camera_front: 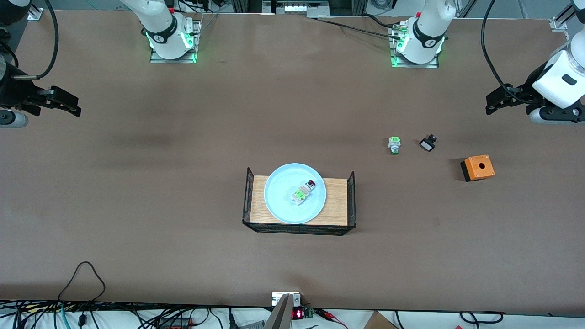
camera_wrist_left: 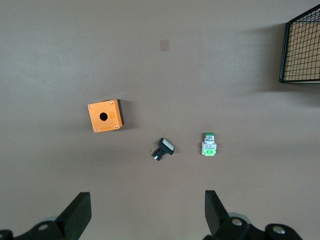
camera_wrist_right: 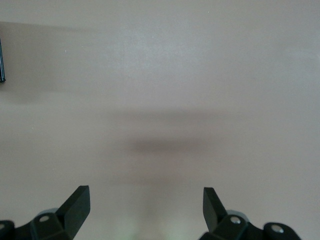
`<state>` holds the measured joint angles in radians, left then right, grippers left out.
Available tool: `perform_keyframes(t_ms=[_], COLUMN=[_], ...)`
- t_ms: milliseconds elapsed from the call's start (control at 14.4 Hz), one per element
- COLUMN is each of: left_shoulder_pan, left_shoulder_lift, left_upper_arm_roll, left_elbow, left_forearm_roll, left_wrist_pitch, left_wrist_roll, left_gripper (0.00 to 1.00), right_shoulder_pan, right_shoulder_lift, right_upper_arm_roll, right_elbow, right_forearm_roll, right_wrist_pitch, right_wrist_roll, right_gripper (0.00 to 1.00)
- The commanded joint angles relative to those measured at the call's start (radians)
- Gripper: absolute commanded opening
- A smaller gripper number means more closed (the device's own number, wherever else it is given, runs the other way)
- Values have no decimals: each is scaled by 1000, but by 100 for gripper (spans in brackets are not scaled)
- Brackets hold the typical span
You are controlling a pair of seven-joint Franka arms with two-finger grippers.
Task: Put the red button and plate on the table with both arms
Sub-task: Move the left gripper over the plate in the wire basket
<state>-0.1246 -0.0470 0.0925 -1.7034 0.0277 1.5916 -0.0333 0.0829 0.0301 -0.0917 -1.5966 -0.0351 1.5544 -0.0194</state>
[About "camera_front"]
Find red push button switch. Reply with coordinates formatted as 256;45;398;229
291;180;317;206

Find light blue round plate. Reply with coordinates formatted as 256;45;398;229
264;163;327;224

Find aluminium corner profile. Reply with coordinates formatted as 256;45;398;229
550;0;585;32

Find brown cardboard piece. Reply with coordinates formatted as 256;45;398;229
363;311;399;329

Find red black clip leads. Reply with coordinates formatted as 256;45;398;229
314;308;349;329

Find gray metal beam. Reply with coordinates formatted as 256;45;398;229
264;294;293;329

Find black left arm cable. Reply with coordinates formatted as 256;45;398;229
480;0;524;92

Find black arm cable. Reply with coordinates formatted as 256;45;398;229
13;0;59;80
480;0;524;92

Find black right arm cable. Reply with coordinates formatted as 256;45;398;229
13;0;59;80

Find orange button enclosure box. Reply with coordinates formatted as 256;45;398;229
460;155;495;182

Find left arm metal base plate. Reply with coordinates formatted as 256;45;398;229
391;22;440;69

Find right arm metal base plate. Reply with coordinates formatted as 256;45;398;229
149;18;198;64

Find looped thin black cable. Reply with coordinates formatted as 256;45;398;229
57;261;106;303

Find black base power cable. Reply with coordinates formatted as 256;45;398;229
309;16;403;39

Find wooden shelf black wire frame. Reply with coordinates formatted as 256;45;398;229
242;167;356;236

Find black cable coil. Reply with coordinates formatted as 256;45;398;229
459;311;505;325

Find black cable tangle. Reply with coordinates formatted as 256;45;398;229
0;299;275;329

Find metal frame with lights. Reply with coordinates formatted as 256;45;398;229
262;0;330;18

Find small silver metal bracket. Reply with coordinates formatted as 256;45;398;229
271;292;302;307

